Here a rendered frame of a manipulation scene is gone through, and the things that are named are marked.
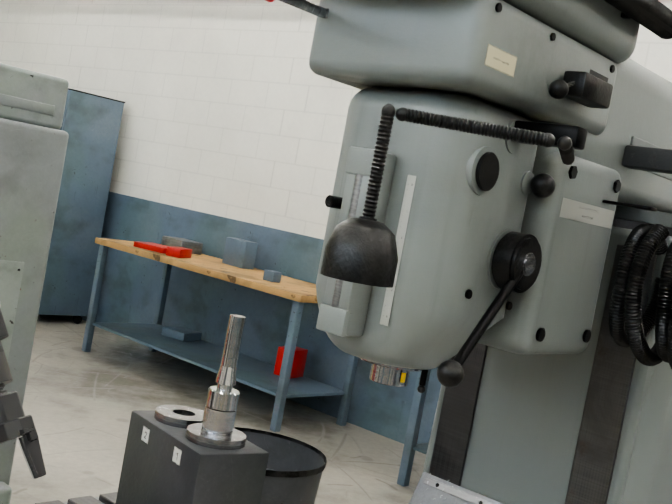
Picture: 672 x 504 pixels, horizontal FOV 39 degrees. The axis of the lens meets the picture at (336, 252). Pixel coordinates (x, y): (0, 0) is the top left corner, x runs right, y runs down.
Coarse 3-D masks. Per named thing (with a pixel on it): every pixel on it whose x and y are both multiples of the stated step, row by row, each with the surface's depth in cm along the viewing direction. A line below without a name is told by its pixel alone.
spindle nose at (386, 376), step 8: (376, 368) 114; (384, 368) 114; (376, 376) 114; (384, 376) 114; (392, 376) 114; (400, 376) 114; (408, 376) 115; (384, 384) 114; (392, 384) 114; (400, 384) 114
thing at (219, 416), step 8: (208, 400) 139; (216, 400) 138; (224, 400) 138; (232, 400) 139; (208, 408) 139; (216, 408) 138; (224, 408) 138; (232, 408) 139; (208, 416) 139; (216, 416) 138; (224, 416) 138; (232, 416) 139; (208, 424) 138; (216, 424) 138; (224, 424) 138; (232, 424) 140; (208, 432) 138; (216, 432) 138; (224, 432) 139; (232, 432) 140
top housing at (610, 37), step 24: (504, 0) 101; (528, 0) 102; (552, 0) 105; (576, 0) 108; (600, 0) 112; (552, 24) 109; (576, 24) 110; (600, 24) 114; (624, 24) 118; (600, 48) 117; (624, 48) 120
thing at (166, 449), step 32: (160, 416) 145; (192, 416) 147; (128, 448) 148; (160, 448) 141; (192, 448) 134; (224, 448) 137; (256, 448) 140; (128, 480) 147; (160, 480) 140; (192, 480) 133; (224, 480) 135; (256, 480) 139
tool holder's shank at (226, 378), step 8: (232, 320) 139; (240, 320) 139; (232, 328) 139; (240, 328) 139; (232, 336) 139; (240, 336) 139; (224, 344) 140; (232, 344) 139; (240, 344) 140; (224, 352) 139; (232, 352) 139; (224, 360) 139; (232, 360) 139; (224, 368) 139; (232, 368) 139; (224, 376) 139; (232, 376) 139; (224, 384) 139; (232, 384) 139
